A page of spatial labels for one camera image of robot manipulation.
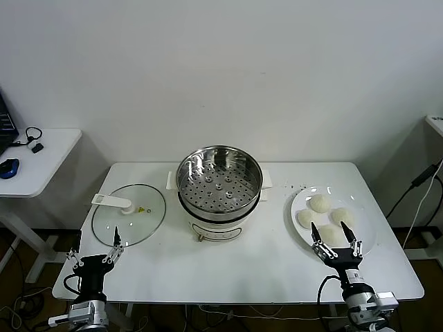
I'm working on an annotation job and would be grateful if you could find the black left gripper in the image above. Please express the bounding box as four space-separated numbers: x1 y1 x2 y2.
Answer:
66 225 125 295

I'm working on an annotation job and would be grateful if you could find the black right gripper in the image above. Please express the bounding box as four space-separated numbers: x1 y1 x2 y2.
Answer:
310 220 365 286

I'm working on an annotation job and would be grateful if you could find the white steamed baozi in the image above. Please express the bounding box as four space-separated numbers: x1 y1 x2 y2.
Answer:
330 207 356 230
308 194 332 214
317 223 347 248
297 208 321 230

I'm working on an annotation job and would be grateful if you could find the stainless steel steamer basket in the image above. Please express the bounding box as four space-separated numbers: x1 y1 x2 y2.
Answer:
167 145 274 214

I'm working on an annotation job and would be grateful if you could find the white round plate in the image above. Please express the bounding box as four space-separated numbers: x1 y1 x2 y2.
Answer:
290 185 377 261

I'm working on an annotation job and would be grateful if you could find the white side table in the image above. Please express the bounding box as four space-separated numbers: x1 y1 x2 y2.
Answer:
0 128 83 284

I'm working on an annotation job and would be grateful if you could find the white electric cooking pot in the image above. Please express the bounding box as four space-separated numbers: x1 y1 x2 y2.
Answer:
178 188 269 245

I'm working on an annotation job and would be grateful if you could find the blue computer mouse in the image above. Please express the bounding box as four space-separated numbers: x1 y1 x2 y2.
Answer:
0 158 21 180

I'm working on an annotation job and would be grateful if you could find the black laptop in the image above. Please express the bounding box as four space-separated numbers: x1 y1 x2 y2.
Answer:
0 86 20 156

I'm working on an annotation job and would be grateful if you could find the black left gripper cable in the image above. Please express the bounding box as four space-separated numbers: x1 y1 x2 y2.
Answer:
63 274 83 295

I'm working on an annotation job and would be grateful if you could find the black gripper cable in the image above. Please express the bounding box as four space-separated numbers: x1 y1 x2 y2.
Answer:
317 275 344 306
63 274 83 295

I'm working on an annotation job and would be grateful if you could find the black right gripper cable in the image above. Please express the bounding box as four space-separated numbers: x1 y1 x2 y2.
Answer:
317 275 344 306

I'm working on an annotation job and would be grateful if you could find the glass lid white handle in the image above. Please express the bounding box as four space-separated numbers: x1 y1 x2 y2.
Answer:
91 183 167 248

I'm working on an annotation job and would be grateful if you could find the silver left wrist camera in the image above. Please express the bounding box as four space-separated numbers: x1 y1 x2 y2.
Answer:
48 315 72 328

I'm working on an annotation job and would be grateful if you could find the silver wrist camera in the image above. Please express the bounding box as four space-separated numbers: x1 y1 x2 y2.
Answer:
48 315 72 328
375 291 399 309

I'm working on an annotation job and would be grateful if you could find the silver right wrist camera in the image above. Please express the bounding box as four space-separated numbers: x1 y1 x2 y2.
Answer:
375 291 399 309

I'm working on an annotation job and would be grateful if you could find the black power cable with adapter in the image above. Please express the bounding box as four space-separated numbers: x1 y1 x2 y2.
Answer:
386 159 443 219

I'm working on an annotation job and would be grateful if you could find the white cable under table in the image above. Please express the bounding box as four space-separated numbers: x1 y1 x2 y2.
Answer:
199 304 374 317

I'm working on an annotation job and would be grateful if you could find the black earphone cable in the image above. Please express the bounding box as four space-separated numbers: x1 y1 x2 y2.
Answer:
8 127 44 148

